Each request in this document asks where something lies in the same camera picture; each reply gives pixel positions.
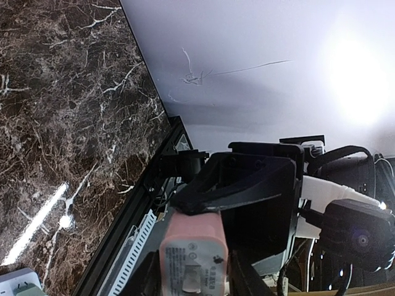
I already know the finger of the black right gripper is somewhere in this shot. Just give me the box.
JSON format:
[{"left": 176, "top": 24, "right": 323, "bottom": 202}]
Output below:
[{"left": 170, "top": 152, "right": 297, "bottom": 215}]

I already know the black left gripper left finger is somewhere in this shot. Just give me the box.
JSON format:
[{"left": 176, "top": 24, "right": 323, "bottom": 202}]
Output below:
[{"left": 123, "top": 251, "right": 162, "bottom": 296}]

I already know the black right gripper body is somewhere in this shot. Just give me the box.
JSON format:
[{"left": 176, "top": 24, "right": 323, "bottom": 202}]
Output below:
[{"left": 222, "top": 134, "right": 326, "bottom": 269}]

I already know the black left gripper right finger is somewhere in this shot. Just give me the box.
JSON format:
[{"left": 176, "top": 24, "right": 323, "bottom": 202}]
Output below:
[{"left": 228, "top": 250, "right": 275, "bottom": 296}]

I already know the pink charger plug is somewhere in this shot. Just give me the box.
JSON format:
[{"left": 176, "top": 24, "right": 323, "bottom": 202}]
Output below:
[{"left": 159, "top": 211, "right": 228, "bottom": 295}]

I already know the light blue power strip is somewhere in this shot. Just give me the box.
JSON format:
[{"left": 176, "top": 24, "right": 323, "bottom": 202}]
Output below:
[{"left": 1, "top": 268, "right": 43, "bottom": 296}]

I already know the green charger plug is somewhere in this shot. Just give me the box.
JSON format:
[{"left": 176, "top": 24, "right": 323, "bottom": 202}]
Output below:
[{"left": 13, "top": 283, "right": 47, "bottom": 296}]

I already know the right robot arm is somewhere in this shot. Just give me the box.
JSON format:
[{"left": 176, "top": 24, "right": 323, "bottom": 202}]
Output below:
[{"left": 160, "top": 137, "right": 394, "bottom": 274}]

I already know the white slotted cable duct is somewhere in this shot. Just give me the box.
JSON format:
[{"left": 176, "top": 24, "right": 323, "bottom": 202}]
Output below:
[{"left": 107, "top": 210, "right": 157, "bottom": 295}]

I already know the black front frame rail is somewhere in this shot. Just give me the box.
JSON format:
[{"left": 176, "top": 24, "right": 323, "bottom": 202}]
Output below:
[{"left": 73, "top": 116, "right": 188, "bottom": 295}]

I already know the black sleeved camera cable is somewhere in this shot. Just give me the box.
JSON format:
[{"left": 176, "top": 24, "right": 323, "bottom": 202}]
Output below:
[{"left": 311, "top": 144, "right": 377, "bottom": 198}]

